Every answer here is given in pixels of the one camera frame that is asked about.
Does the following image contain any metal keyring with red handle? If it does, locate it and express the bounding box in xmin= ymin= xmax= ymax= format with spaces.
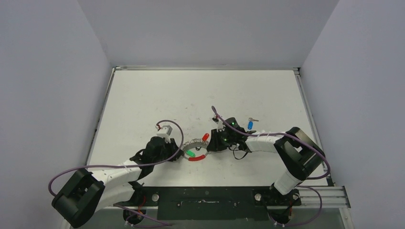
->
xmin=181 ymin=138 xmax=209 ymax=162

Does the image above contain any key with green tag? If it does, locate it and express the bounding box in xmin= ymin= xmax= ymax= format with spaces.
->
xmin=185 ymin=150 xmax=195 ymax=157

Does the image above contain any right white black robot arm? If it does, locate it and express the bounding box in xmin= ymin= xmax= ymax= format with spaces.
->
xmin=206 ymin=116 xmax=326 ymax=205

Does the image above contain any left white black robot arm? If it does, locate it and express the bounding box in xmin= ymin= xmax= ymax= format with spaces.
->
xmin=51 ymin=136 xmax=183 ymax=229

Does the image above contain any key with blue tag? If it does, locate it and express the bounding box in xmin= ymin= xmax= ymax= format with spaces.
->
xmin=247 ymin=117 xmax=259 ymax=130

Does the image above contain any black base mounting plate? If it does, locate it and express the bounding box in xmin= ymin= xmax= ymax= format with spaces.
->
xmin=122 ymin=186 xmax=301 ymax=221

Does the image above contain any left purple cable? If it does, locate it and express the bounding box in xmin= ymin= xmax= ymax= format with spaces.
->
xmin=48 ymin=119 xmax=185 ymax=228

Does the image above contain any purple cable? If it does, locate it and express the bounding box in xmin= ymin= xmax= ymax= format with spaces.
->
xmin=211 ymin=105 xmax=331 ymax=228
xmin=48 ymin=119 xmax=185 ymax=228

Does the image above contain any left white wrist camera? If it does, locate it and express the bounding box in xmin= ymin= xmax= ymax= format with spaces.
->
xmin=157 ymin=125 xmax=173 ymax=138

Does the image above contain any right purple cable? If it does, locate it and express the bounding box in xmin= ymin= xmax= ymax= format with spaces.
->
xmin=211 ymin=105 xmax=331 ymax=228

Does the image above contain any aluminium frame rail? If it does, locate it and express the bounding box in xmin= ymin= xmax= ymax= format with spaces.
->
xmin=298 ymin=186 xmax=351 ymax=208

